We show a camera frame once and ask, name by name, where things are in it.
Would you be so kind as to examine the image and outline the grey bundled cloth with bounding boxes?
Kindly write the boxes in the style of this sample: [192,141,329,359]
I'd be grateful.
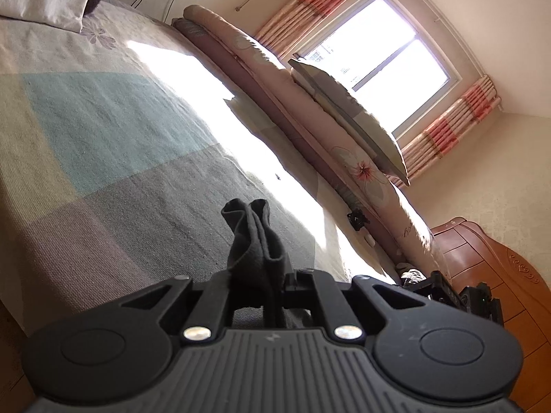
[401,268,427,286]

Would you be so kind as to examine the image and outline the black hair claw clip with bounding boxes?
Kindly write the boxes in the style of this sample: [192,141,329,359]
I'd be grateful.
[346,209,370,231]

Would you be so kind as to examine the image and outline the dark grey sweatpants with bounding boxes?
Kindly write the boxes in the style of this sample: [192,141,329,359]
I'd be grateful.
[221,199,293,329]

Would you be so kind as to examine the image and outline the orange wooden headboard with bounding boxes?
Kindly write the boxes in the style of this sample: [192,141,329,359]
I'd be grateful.
[433,217,551,412]

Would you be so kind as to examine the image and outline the white earbud case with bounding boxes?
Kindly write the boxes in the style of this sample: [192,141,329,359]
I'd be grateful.
[365,235,376,247]

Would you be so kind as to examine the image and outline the pink floral folded quilt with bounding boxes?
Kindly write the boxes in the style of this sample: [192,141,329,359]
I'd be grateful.
[172,5,449,275]

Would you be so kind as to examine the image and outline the grey floral pillow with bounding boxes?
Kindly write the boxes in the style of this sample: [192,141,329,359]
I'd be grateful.
[288,59,410,186]

